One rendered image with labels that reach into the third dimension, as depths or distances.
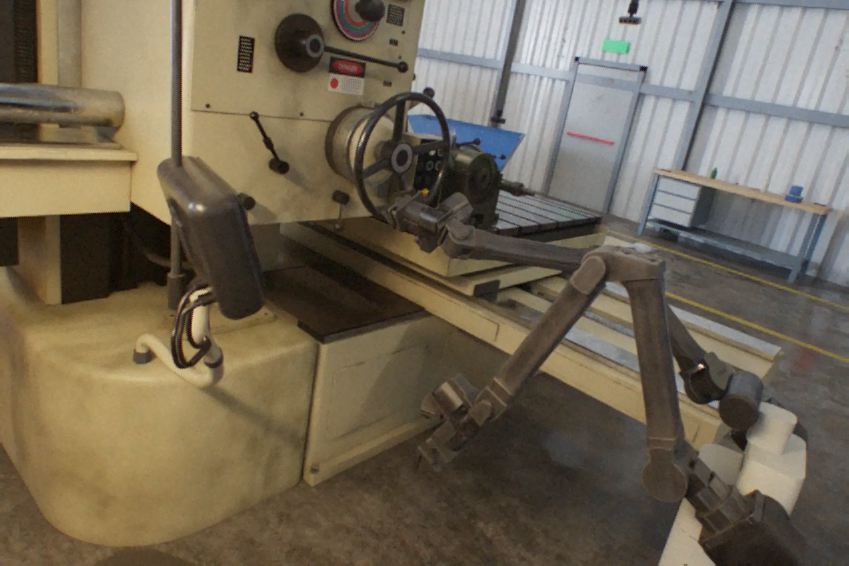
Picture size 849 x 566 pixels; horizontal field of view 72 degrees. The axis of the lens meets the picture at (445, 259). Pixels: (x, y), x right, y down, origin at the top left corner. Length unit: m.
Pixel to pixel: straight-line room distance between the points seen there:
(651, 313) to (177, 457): 1.48
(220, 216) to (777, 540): 1.03
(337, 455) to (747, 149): 7.36
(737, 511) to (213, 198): 1.00
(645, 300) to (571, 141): 8.68
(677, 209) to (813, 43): 2.52
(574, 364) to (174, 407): 1.28
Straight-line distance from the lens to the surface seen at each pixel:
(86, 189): 1.82
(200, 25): 1.56
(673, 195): 8.18
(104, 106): 1.85
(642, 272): 1.04
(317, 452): 2.39
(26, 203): 1.79
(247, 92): 1.63
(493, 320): 2.27
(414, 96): 1.67
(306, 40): 1.62
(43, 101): 1.81
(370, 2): 1.73
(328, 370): 2.20
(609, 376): 2.07
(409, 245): 2.25
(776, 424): 1.33
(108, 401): 1.94
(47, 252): 2.26
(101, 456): 2.06
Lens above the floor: 1.54
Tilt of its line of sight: 17 degrees down
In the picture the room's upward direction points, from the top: 11 degrees clockwise
